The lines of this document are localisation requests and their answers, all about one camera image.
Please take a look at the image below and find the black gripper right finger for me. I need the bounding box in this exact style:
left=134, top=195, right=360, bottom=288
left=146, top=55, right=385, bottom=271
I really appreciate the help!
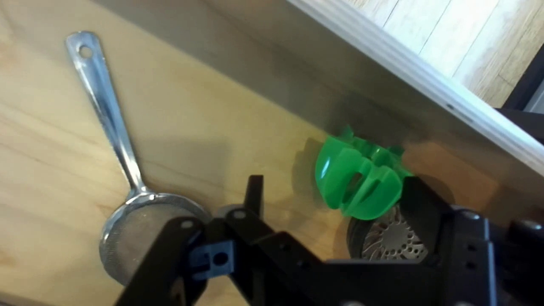
left=243, top=176, right=263, bottom=217

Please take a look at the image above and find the open wooden drawer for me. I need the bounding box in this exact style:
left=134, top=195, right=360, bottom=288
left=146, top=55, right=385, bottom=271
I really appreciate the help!
left=0, top=0, right=544, bottom=306

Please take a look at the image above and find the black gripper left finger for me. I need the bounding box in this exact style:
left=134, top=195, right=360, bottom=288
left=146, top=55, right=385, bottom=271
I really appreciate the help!
left=113, top=218, right=204, bottom=306

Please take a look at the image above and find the green round plastic object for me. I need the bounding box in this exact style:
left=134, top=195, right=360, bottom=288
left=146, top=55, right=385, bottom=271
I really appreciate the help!
left=312, top=127, right=411, bottom=222

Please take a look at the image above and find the metal strainer spoon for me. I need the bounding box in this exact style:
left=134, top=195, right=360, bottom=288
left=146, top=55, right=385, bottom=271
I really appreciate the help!
left=64, top=31, right=210, bottom=286

